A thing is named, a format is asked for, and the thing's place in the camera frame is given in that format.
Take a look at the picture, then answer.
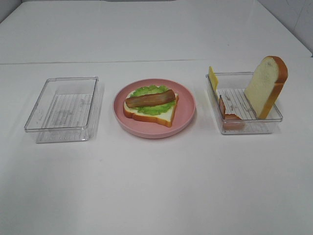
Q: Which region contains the bread slice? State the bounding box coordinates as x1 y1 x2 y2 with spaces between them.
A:
244 56 288 119
123 93 179 127

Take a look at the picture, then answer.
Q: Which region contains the green lettuce leaf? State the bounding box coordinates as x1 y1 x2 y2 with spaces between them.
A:
129 85 176 116

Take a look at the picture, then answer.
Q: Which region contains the bacon strip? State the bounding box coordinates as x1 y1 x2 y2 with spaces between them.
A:
125 90 176 108
219 95 245 130

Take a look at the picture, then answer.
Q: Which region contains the yellow cheese slice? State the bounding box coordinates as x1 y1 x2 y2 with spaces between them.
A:
208 66 219 101

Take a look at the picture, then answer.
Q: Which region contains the pink round plate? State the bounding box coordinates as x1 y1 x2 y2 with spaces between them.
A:
112 78 197 140

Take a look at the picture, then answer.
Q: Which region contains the right clear plastic container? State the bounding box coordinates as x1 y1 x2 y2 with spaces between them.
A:
206 72 283 135

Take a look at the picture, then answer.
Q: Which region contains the clear plastic container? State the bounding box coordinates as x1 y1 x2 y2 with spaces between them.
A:
24 76 99 143
206 72 283 135

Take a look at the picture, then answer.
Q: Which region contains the left clear plastic container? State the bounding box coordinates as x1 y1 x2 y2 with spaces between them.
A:
24 76 99 143

